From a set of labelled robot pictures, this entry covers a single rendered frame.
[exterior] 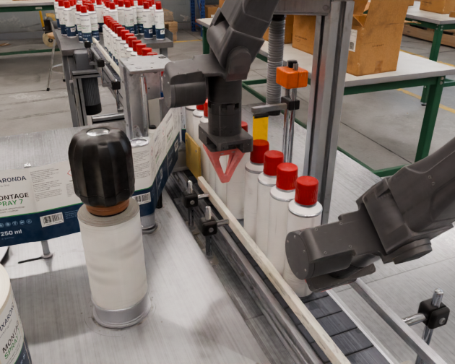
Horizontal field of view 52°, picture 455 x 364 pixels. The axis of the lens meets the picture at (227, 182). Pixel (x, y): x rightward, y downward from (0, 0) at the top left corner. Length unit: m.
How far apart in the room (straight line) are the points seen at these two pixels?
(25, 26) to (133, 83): 7.25
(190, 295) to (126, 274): 0.14
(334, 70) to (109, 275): 0.51
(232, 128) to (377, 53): 1.85
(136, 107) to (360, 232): 0.73
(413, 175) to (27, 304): 0.61
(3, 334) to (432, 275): 0.74
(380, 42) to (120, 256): 2.09
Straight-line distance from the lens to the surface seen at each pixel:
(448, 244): 1.09
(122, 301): 0.71
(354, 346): 0.73
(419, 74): 2.69
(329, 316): 0.76
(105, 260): 0.67
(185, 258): 0.86
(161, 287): 0.81
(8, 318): 0.63
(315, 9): 0.83
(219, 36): 0.71
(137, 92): 1.13
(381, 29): 2.55
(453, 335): 0.87
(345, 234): 0.54
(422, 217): 0.48
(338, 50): 0.86
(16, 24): 8.34
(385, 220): 0.52
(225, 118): 0.76
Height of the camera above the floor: 1.40
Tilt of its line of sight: 28 degrees down
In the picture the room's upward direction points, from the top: straight up
